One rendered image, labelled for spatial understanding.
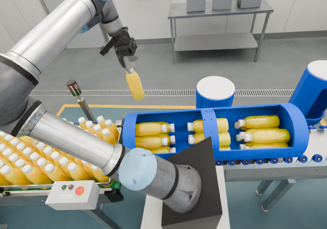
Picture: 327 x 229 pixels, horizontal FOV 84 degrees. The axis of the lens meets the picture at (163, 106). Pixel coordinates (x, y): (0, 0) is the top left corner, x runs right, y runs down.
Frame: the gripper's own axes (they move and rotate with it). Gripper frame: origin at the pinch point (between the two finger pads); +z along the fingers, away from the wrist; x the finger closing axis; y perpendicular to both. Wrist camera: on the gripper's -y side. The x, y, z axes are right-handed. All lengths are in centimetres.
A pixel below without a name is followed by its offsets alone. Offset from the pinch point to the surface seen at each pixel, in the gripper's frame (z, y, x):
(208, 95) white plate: 47, 36, 23
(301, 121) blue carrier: 33, 78, -15
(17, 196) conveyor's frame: 41, -77, -51
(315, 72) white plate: 61, 115, 50
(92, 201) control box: 33, -19, -53
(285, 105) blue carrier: 33, 74, -5
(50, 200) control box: 26, -35, -56
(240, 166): 59, 50, -25
